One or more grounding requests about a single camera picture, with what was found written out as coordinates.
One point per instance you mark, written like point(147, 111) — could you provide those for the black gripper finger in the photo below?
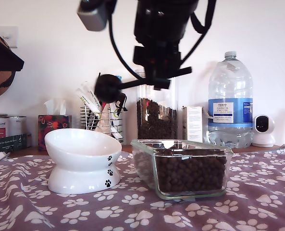
point(1, 60)
point(152, 73)
point(163, 79)

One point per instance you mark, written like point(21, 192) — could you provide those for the black plastic measuring spoon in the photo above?
point(107, 87)

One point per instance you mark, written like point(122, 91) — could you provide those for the rectangular clear glass container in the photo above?
point(192, 173)

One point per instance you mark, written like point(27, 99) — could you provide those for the brown cat food kibble mass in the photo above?
point(156, 127)
point(192, 173)

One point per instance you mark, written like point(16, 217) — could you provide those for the white ceramic paw-print cat bowl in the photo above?
point(77, 149)

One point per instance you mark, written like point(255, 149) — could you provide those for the blue stick sachet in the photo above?
point(119, 77)

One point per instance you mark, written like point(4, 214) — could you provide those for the tall clear white-lidded storage jar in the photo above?
point(156, 120)

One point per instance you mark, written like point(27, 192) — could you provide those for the white printed carton box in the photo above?
point(192, 122)

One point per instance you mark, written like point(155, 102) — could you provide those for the white sachet with dark text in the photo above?
point(89, 91)

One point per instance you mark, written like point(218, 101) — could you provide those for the plain silver tin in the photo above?
point(18, 125)

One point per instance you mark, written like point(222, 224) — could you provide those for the large blue-label water bottle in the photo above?
point(228, 96)

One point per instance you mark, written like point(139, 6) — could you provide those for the white paper tissue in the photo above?
point(55, 106)

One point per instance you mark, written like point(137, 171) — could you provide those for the white sachet with green print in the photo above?
point(84, 101)

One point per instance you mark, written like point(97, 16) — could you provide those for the dark green flat box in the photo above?
point(7, 144)

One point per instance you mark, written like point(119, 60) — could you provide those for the floral red tissue box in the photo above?
point(53, 127)

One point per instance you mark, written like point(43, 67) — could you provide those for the small brown box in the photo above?
point(29, 140)

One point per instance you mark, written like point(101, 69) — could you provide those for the purple paw-print tablecloth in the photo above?
point(142, 214)

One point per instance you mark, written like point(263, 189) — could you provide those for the white wall switch plate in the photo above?
point(12, 36)

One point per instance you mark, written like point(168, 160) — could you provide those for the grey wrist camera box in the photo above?
point(94, 19)

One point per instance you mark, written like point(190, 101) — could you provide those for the small white round camera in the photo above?
point(263, 134)

